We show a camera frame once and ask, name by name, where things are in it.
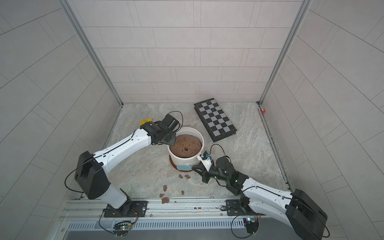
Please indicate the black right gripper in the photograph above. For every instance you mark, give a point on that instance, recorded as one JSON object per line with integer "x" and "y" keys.
{"x": 200, "y": 170}

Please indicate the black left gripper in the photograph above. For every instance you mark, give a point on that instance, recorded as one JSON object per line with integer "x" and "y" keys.
{"x": 172, "y": 138}

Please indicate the white ribbed ceramic pot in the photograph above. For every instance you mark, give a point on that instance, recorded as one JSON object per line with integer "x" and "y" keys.
{"x": 188, "y": 146}

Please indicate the light blue scrub brush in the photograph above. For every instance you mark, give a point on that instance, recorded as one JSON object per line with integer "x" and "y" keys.
{"x": 184, "y": 168}

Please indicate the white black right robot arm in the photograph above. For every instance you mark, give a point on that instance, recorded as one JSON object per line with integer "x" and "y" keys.
{"x": 295, "y": 209}

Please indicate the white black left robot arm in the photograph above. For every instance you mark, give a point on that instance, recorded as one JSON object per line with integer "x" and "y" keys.
{"x": 92, "y": 169}

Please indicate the yellow plastic block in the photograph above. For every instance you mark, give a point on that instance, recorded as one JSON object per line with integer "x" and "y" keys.
{"x": 145, "y": 121}

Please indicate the terracotta saucer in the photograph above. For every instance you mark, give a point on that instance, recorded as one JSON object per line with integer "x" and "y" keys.
{"x": 173, "y": 164}

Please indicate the black grey chessboard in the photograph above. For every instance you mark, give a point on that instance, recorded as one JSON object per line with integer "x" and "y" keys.
{"x": 216, "y": 122}

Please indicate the right circuit board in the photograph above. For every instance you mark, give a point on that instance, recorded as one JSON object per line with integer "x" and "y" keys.
{"x": 251, "y": 225}

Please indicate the circuit board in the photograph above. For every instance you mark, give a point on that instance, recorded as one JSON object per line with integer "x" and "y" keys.
{"x": 251, "y": 225}
{"x": 122, "y": 227}

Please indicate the aluminium corner profile left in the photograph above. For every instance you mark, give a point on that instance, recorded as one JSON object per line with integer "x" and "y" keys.
{"x": 69, "y": 13}

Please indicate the aluminium corner profile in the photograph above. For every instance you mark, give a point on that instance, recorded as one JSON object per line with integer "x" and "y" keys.
{"x": 69, "y": 13}
{"x": 288, "y": 42}

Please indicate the left circuit board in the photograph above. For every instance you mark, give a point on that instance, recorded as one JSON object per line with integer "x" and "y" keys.
{"x": 122, "y": 227}

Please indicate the aluminium corner profile right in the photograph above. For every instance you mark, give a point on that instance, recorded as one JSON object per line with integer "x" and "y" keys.
{"x": 288, "y": 42}

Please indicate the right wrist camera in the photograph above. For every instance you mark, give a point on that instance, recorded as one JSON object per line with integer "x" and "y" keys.
{"x": 205, "y": 159}

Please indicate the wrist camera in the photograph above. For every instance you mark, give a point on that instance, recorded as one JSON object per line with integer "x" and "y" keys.
{"x": 205, "y": 159}
{"x": 170, "y": 123}

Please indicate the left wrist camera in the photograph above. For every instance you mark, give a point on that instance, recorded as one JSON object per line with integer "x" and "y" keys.
{"x": 170, "y": 123}

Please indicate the brown mud clump on rail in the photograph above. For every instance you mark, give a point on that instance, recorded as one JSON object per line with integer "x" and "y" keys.
{"x": 165, "y": 200}

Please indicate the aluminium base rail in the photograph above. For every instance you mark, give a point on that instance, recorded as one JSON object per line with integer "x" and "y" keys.
{"x": 153, "y": 209}

